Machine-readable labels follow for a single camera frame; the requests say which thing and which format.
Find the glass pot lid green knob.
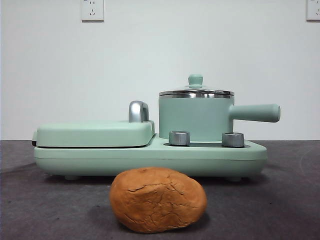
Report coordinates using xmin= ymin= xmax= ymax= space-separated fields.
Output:
xmin=159 ymin=73 xmax=235 ymax=98

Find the brown potato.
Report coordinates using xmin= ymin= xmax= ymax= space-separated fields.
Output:
xmin=109 ymin=166 xmax=208 ymax=228

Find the silver control knob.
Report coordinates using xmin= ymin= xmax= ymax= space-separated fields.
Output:
xmin=168 ymin=130 xmax=191 ymax=146
xmin=221 ymin=131 xmax=245 ymax=148

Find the mint green breakfast machine base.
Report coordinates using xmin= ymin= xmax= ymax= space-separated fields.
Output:
xmin=33 ymin=133 xmax=268 ymax=181

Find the chrome grill lid handle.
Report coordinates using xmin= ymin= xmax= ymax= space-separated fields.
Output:
xmin=128 ymin=100 xmax=151 ymax=123

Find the mint green pot with handle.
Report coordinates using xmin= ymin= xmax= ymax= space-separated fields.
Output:
xmin=158 ymin=93 xmax=281 ymax=146

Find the white wall socket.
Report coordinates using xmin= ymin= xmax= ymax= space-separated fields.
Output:
xmin=81 ymin=0 xmax=105 ymax=22
xmin=306 ymin=0 xmax=320 ymax=22

